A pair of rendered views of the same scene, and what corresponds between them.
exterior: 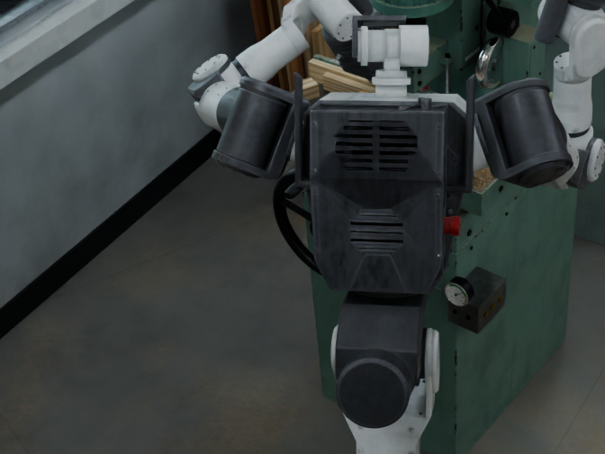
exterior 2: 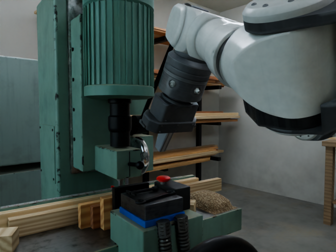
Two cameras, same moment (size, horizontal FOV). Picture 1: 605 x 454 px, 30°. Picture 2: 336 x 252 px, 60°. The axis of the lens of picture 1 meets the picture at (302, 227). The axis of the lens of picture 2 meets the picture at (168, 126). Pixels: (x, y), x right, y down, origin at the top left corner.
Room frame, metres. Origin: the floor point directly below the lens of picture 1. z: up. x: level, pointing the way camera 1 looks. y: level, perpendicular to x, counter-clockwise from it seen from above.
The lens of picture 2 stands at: (1.91, 0.43, 1.17)
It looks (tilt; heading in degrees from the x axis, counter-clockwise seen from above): 3 degrees down; 281
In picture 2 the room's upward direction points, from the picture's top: straight up
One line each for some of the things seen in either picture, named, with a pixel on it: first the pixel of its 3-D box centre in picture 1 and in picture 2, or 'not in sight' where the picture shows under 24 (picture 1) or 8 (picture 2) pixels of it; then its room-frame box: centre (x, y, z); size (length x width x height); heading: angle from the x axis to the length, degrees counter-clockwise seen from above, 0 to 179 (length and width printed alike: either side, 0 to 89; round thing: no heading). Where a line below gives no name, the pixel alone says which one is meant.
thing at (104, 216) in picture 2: not in sight; (132, 207); (2.13, -0.23, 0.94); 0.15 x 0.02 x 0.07; 47
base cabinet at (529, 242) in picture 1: (444, 272); not in sight; (2.26, -0.36, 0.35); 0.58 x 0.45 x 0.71; 137
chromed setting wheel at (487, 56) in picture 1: (493, 62); (137, 155); (2.19, -0.46, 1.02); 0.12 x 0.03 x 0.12; 137
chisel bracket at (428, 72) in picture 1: (419, 66); (117, 162); (2.19, -0.30, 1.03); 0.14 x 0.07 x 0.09; 137
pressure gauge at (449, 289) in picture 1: (460, 293); not in sight; (1.84, -0.33, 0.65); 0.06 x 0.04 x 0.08; 47
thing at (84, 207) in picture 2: not in sight; (128, 205); (2.15, -0.26, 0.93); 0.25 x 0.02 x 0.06; 47
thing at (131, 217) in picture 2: not in sight; (158, 198); (2.04, -0.14, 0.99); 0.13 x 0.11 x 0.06; 47
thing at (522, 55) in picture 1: (519, 55); (137, 152); (2.20, -0.52, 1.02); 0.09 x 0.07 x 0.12; 47
